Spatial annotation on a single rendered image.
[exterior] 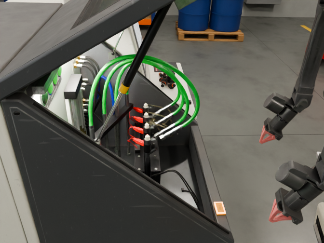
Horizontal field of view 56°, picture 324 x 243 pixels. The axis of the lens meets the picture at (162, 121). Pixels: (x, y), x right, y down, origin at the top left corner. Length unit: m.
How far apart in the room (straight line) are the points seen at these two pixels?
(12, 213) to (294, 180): 0.76
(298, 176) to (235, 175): 1.81
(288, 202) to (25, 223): 0.75
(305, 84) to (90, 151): 0.84
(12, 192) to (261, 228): 1.84
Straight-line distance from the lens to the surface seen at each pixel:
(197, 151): 1.34
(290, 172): 0.92
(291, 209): 1.01
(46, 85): 0.78
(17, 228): 0.98
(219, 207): 1.10
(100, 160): 0.76
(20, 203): 0.90
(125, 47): 1.35
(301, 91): 1.26
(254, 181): 2.71
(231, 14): 5.98
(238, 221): 2.37
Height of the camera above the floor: 1.76
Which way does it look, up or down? 32 degrees down
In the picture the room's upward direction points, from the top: 2 degrees clockwise
